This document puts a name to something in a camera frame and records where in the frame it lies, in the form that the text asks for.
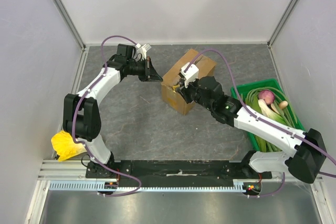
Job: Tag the brown mushroom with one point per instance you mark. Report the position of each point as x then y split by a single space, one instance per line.
283 104

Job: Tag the slotted cable duct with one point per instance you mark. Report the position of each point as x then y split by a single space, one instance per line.
64 185

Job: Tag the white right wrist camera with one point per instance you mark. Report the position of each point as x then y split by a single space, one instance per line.
189 73

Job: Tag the yellow utility knife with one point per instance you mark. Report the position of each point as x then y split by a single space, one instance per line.
175 87

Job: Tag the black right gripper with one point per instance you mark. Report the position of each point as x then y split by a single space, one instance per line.
184 92

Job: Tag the aluminium frame rail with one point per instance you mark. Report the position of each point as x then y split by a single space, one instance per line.
94 170

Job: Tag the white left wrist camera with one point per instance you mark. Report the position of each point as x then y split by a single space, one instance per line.
142 49

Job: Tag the yellow napa cabbage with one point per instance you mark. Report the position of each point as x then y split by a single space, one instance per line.
65 147

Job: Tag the purple onion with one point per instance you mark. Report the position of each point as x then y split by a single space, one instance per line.
266 95

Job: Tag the brown cardboard express box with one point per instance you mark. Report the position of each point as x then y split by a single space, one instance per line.
206 68

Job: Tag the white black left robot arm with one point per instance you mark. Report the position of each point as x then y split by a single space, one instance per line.
81 117

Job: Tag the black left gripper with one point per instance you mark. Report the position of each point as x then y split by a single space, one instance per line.
149 73

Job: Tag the green plastic vegetable tray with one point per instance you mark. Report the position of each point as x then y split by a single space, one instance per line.
249 94

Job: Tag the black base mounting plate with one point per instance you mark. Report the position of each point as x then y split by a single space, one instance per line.
224 169

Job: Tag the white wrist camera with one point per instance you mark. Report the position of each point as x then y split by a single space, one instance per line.
142 49
189 73

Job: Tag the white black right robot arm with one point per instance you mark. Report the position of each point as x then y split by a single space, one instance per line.
301 154

